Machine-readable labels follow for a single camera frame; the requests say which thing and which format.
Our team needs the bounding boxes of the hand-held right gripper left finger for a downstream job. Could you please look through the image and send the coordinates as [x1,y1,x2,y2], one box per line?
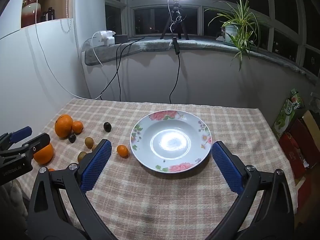
[26,139,118,240]

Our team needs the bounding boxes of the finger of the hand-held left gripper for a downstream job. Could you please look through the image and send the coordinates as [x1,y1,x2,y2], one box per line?
[0,133,51,158]
[0,127,33,151]

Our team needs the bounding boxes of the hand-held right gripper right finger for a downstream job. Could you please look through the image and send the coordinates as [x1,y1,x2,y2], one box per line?
[202,141,295,240]

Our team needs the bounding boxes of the large smooth orange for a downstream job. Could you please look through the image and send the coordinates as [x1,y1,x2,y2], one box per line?
[33,143,54,165]

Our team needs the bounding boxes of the large orange with dark stem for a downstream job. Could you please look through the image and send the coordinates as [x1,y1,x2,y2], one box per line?
[54,114,74,138]

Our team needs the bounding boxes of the orange mandarin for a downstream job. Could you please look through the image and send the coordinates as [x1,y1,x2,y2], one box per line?
[72,121,84,134]

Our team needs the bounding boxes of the floral white plate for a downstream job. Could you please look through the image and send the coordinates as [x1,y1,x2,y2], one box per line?
[130,110,212,173]

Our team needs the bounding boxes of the checked beige tablecloth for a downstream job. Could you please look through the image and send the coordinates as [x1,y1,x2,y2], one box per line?
[10,97,297,240]

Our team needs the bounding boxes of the green carton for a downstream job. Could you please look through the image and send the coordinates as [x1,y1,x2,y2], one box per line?
[272,89,304,139]

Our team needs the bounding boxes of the red and white vase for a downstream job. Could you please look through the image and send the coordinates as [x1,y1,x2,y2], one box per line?
[21,0,38,28]

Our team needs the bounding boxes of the black container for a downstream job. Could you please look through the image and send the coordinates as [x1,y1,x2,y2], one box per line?
[41,7,55,22]

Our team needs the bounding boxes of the white plug chargers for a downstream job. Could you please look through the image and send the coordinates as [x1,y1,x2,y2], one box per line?
[96,30,116,47]

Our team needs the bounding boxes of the spider plant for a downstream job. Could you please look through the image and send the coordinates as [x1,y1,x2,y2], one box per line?
[204,0,267,72]

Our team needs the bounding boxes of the white plant pot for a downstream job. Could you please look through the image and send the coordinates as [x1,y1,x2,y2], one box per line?
[223,25,239,42]

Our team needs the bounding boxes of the white framed window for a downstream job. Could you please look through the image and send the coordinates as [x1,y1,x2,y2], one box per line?
[105,0,320,75]

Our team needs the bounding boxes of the black power cable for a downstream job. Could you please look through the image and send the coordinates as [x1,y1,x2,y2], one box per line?
[91,37,145,100]
[118,41,133,102]

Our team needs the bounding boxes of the white charger cable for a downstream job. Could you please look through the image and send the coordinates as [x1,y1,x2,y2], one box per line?
[80,31,110,99]

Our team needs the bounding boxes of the black ring light cable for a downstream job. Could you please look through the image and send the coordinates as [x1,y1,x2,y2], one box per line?
[169,54,181,104]

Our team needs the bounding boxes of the thin white hanging cable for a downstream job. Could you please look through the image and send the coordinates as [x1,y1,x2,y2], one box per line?
[35,0,92,99]

